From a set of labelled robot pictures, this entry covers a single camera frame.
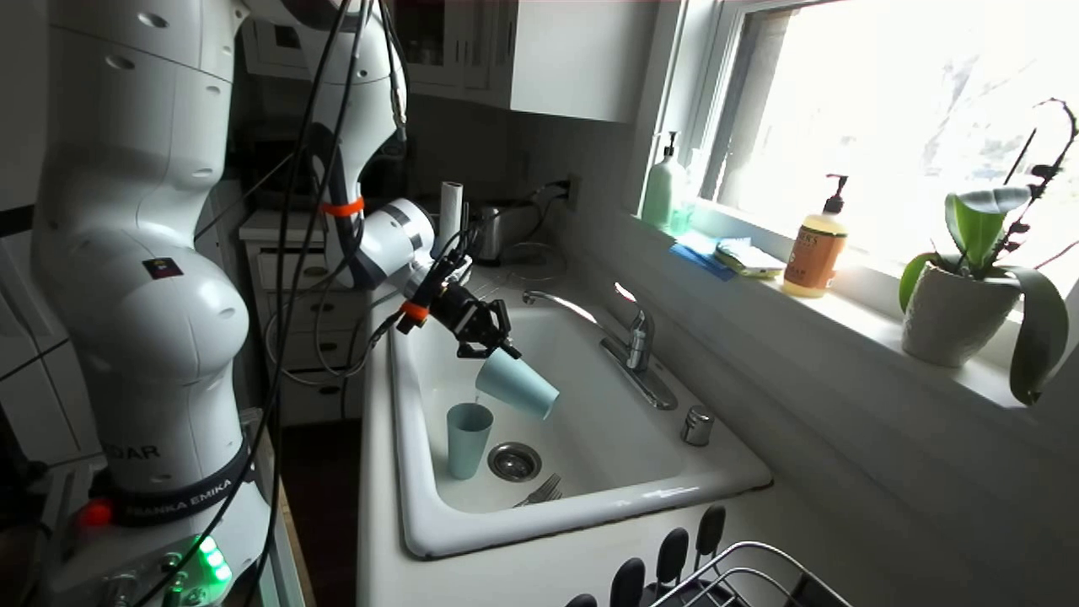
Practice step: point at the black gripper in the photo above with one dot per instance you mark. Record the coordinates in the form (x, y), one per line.
(461, 303)

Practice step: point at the teal plastic cup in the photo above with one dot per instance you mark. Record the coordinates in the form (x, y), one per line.
(517, 384)
(471, 444)

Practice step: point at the chrome sink faucet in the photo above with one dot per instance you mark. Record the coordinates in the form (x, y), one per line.
(643, 376)

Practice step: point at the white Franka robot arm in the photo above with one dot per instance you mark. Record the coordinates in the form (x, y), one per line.
(146, 315)

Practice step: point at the metal sink drain strainer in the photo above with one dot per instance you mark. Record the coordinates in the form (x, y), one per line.
(512, 460)

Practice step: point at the white kitchen sink basin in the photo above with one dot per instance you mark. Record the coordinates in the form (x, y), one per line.
(609, 449)

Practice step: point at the chrome sink knob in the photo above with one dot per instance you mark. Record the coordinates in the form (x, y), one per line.
(697, 424)

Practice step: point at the steel canister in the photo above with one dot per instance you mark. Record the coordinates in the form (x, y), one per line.
(487, 238)

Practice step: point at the silver metal fork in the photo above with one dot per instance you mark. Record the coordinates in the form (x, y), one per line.
(544, 490)

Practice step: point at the white drawer cabinet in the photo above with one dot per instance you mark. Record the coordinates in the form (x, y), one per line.
(304, 323)

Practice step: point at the green soap pump bottle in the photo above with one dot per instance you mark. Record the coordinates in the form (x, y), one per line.
(657, 188)

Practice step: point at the yellow sponge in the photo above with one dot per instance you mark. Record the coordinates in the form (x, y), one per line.
(747, 257)

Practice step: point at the white tray with oval holes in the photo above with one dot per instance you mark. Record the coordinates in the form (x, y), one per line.
(647, 562)

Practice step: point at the white upper cabinet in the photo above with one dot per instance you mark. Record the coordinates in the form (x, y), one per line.
(562, 55)

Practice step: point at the amber soap pump bottle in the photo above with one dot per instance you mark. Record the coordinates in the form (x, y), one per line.
(812, 254)

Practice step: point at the potted orchid plant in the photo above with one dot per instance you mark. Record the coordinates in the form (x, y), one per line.
(954, 308)

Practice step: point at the white framed window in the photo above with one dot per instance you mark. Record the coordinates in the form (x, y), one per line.
(898, 102)

